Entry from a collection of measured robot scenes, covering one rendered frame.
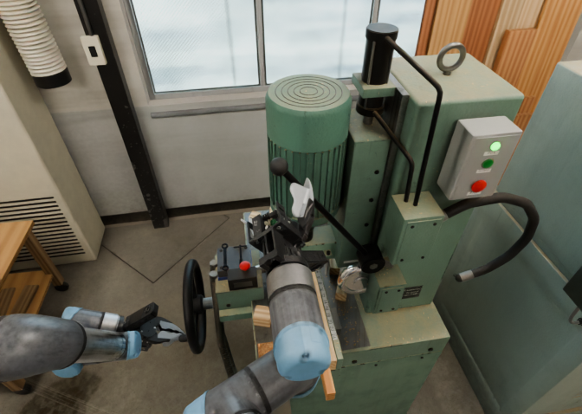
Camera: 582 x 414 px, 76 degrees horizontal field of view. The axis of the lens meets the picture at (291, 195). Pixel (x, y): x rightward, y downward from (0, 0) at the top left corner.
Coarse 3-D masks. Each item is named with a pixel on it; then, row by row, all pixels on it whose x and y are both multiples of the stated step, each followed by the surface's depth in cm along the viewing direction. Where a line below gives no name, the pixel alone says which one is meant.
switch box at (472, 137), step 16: (464, 128) 69; (480, 128) 69; (496, 128) 69; (512, 128) 69; (464, 144) 70; (480, 144) 68; (512, 144) 70; (448, 160) 76; (464, 160) 71; (480, 160) 71; (496, 160) 72; (448, 176) 77; (464, 176) 73; (480, 176) 74; (496, 176) 75; (448, 192) 77; (464, 192) 76
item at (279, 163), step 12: (276, 168) 67; (288, 180) 70; (324, 216) 78; (336, 228) 81; (348, 240) 85; (360, 252) 89; (372, 252) 89; (360, 264) 90; (372, 264) 89; (384, 264) 90
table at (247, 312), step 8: (248, 216) 134; (248, 240) 125; (264, 280) 113; (264, 288) 111; (264, 296) 109; (256, 304) 107; (264, 304) 107; (224, 312) 108; (232, 312) 108; (240, 312) 108; (248, 312) 108; (224, 320) 109; (256, 328) 101; (264, 328) 101; (256, 336) 100; (264, 336) 100; (272, 336) 100; (256, 344) 98; (256, 352) 97; (320, 376) 94; (336, 376) 96
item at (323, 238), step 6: (318, 228) 106; (324, 228) 106; (330, 228) 106; (318, 234) 104; (324, 234) 104; (330, 234) 104; (312, 240) 103; (318, 240) 103; (324, 240) 103; (330, 240) 103; (306, 246) 101; (312, 246) 102; (318, 246) 102; (324, 246) 102; (330, 246) 103; (330, 258) 106
